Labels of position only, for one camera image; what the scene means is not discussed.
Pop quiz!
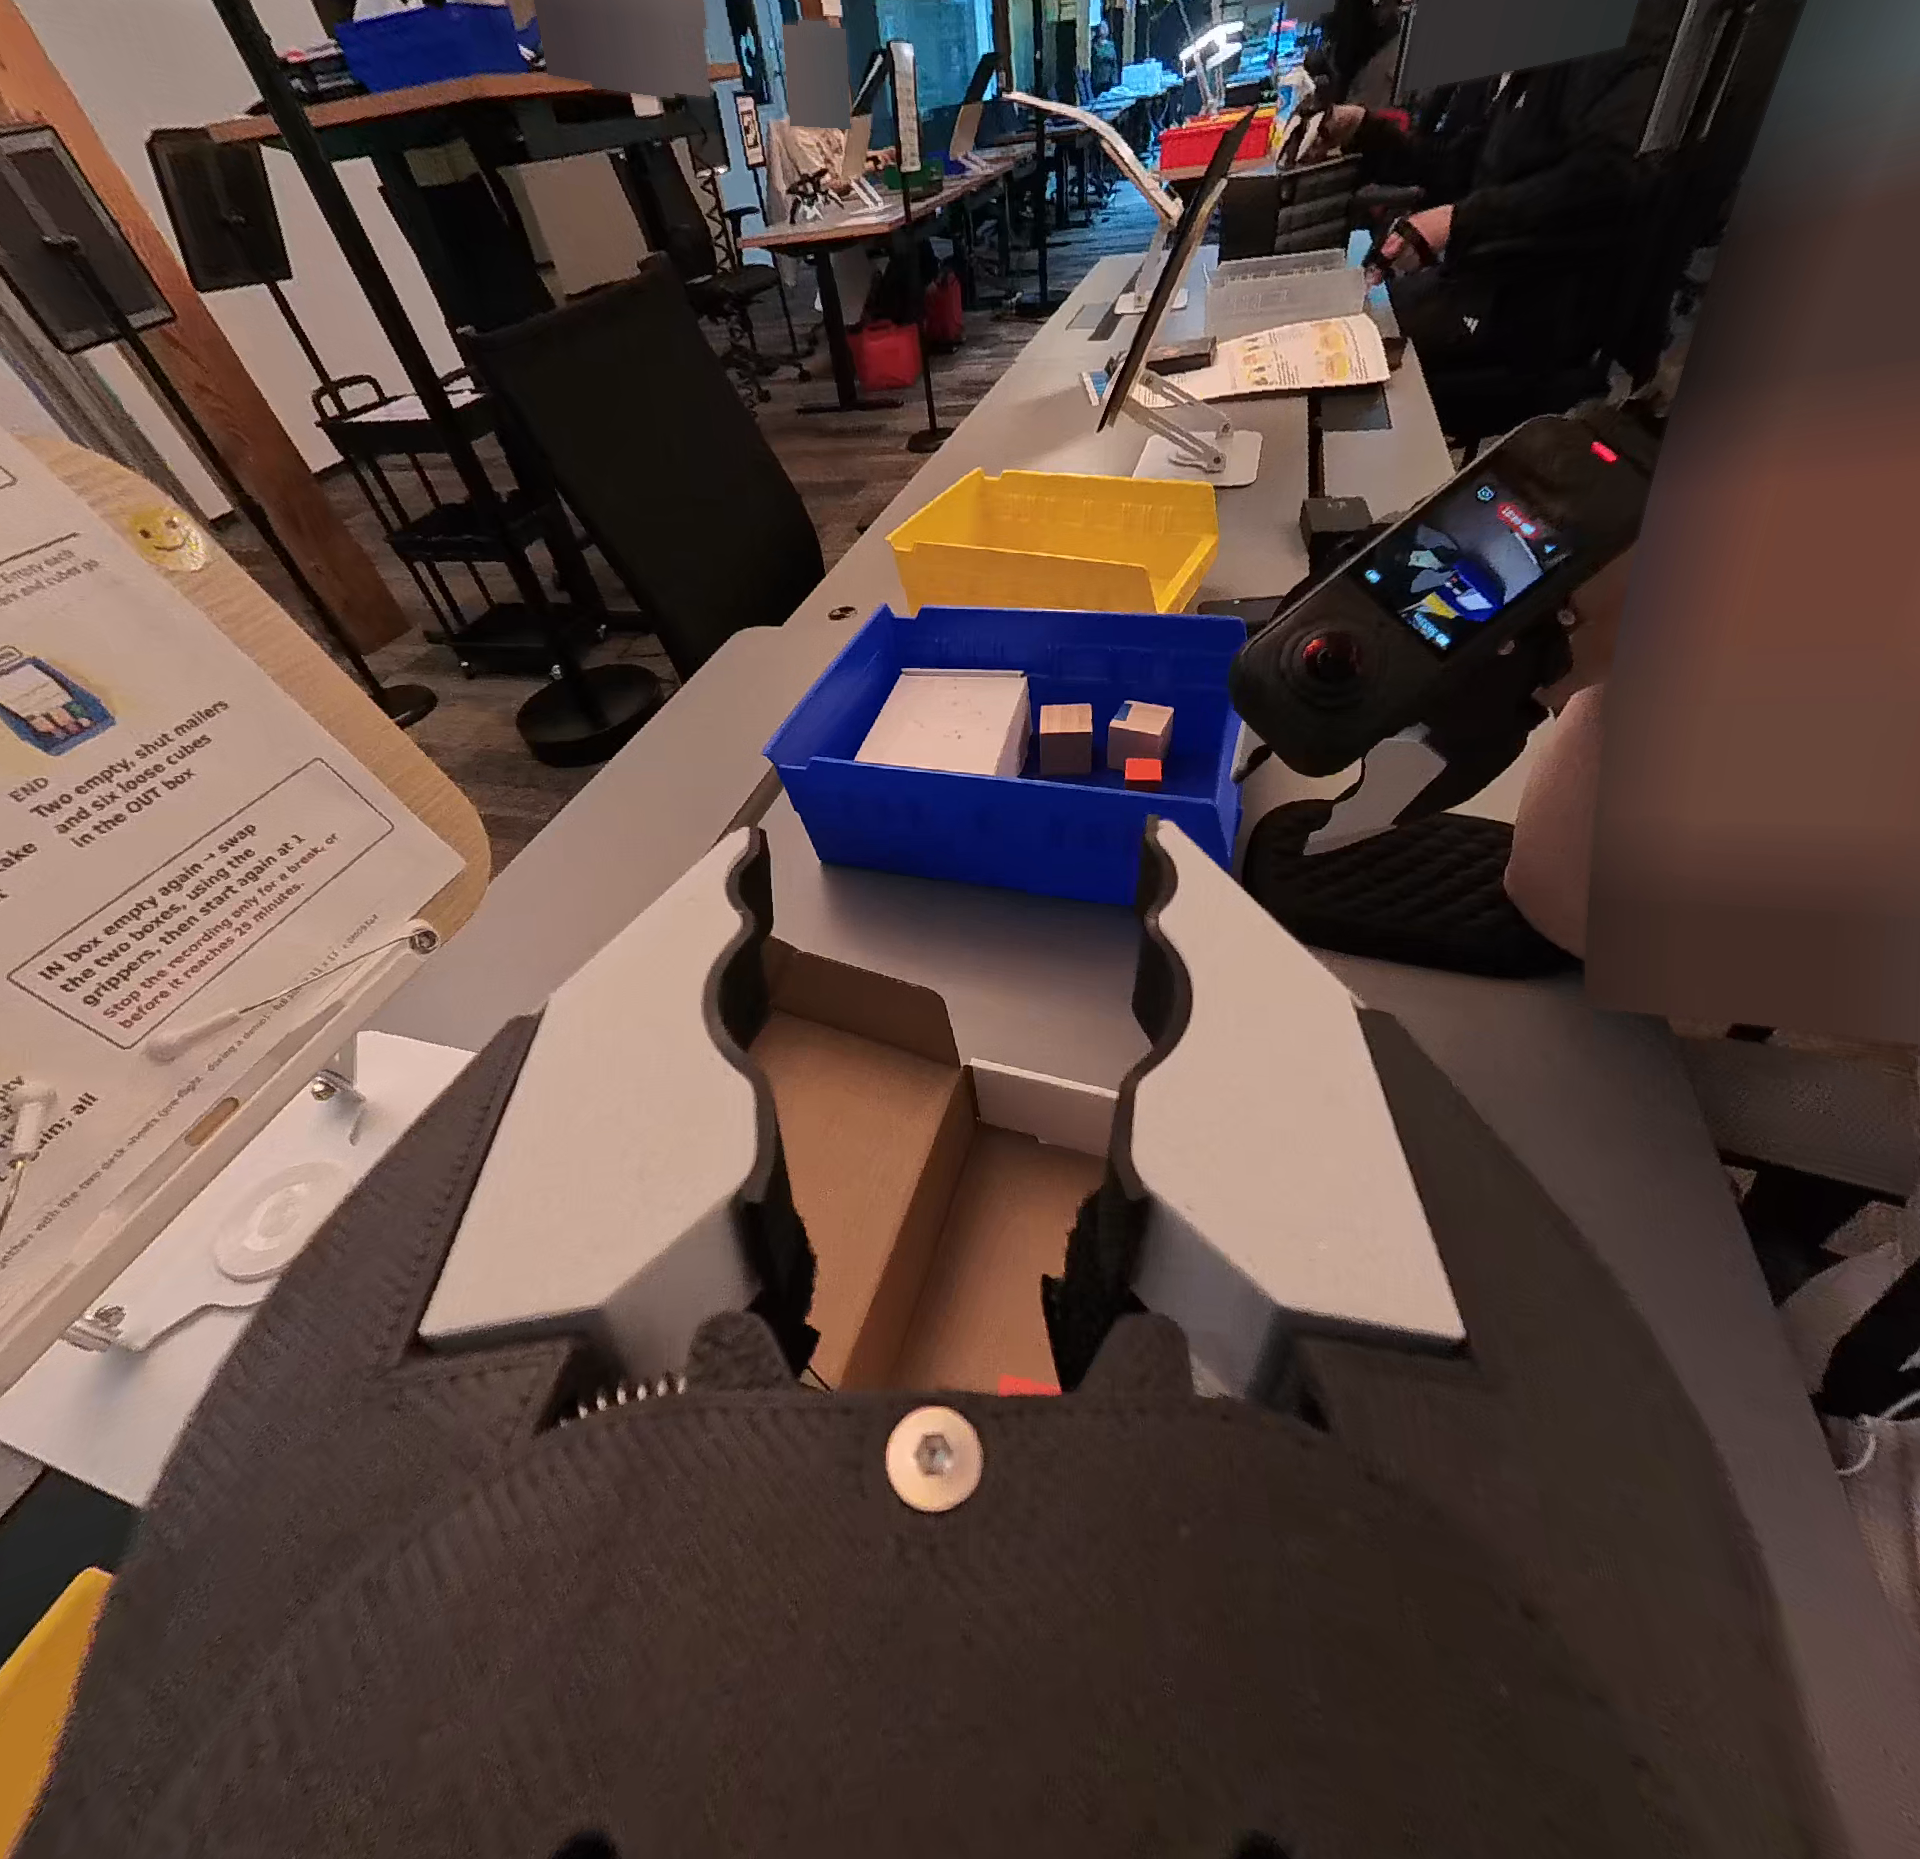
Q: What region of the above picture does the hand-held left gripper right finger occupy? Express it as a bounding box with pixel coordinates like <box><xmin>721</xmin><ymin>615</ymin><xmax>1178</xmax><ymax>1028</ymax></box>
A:
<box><xmin>1042</xmin><ymin>821</ymin><xmax>1469</xmax><ymax>1399</ymax></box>

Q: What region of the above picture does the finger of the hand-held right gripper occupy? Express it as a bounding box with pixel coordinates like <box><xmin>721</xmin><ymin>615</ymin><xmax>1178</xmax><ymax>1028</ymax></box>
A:
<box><xmin>1300</xmin><ymin>731</ymin><xmax>1451</xmax><ymax>860</ymax></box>

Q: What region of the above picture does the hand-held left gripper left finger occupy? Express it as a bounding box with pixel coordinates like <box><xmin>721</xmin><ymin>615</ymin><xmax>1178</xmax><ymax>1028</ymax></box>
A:
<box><xmin>417</xmin><ymin>828</ymin><xmax>822</xmax><ymax>1391</ymax></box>

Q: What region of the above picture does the white cardboard mailer box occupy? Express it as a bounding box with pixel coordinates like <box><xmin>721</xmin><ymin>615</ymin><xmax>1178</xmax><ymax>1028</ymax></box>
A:
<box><xmin>741</xmin><ymin>935</ymin><xmax>1156</xmax><ymax>1397</ymax></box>
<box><xmin>856</xmin><ymin>669</ymin><xmax>1037</xmax><ymax>782</ymax></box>

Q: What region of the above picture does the blue plastic bin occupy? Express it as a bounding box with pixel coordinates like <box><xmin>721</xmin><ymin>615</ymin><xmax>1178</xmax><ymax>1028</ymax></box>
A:
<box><xmin>334</xmin><ymin>3</ymin><xmax>540</xmax><ymax>93</ymax></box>
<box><xmin>761</xmin><ymin>601</ymin><xmax>1252</xmax><ymax>910</ymax></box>

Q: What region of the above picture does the black mesh wrist pad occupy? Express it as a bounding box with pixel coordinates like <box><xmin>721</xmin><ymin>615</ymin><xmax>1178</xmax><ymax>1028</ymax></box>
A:
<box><xmin>1240</xmin><ymin>806</ymin><xmax>1580</xmax><ymax>983</ymax></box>

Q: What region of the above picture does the printed paper sheet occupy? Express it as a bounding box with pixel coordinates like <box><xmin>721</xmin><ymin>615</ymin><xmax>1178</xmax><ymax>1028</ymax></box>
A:
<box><xmin>1197</xmin><ymin>315</ymin><xmax>1397</xmax><ymax>402</ymax></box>

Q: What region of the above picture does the dark document stand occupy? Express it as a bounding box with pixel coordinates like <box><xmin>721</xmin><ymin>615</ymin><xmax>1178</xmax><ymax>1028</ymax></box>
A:
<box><xmin>1093</xmin><ymin>103</ymin><xmax>1266</xmax><ymax>490</ymax></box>

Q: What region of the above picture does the clear plastic container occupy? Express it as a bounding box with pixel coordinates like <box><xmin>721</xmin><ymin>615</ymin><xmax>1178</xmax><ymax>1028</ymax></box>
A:
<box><xmin>1204</xmin><ymin>250</ymin><xmax>1370</xmax><ymax>331</ymax></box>

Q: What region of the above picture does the yellow plastic bin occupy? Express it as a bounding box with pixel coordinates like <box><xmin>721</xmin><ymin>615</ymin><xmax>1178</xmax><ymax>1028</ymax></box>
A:
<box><xmin>0</xmin><ymin>1567</ymin><xmax>115</xmax><ymax>1853</ymax></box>
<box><xmin>887</xmin><ymin>466</ymin><xmax>1221</xmax><ymax>620</ymax></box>

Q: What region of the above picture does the black floor pole stand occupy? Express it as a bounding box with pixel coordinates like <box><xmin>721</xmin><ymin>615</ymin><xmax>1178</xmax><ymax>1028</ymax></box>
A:
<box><xmin>177</xmin><ymin>0</ymin><xmax>673</xmax><ymax>769</ymax></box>

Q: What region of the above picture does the red plastic bin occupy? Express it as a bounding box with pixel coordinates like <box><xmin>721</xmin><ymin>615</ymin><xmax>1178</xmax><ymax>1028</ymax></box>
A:
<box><xmin>1156</xmin><ymin>111</ymin><xmax>1281</xmax><ymax>176</ymax></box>

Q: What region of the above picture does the black utility cart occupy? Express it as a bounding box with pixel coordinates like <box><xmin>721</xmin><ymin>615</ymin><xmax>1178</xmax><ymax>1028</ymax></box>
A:
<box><xmin>310</xmin><ymin>372</ymin><xmax>607</xmax><ymax>680</ymax></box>

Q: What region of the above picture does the black square panel stand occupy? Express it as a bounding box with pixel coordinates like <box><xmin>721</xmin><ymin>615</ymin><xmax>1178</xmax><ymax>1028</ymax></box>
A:
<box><xmin>145</xmin><ymin>125</ymin><xmax>362</xmax><ymax>421</ymax></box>
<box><xmin>0</xmin><ymin>128</ymin><xmax>439</xmax><ymax>731</ymax></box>

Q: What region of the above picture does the wooden top desk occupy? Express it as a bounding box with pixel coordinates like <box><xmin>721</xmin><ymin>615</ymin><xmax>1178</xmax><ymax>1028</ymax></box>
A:
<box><xmin>208</xmin><ymin>70</ymin><xmax>714</xmax><ymax>300</ymax></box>

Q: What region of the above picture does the wooden post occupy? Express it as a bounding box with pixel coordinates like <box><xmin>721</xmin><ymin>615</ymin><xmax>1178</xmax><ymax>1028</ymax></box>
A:
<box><xmin>0</xmin><ymin>0</ymin><xmax>408</xmax><ymax>664</ymax></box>

